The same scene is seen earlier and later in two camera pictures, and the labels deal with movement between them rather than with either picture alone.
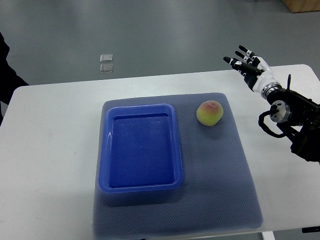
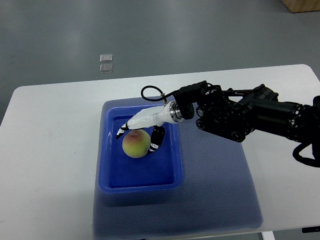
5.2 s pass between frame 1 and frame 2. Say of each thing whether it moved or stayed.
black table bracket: stayed
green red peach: moved
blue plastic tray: stayed
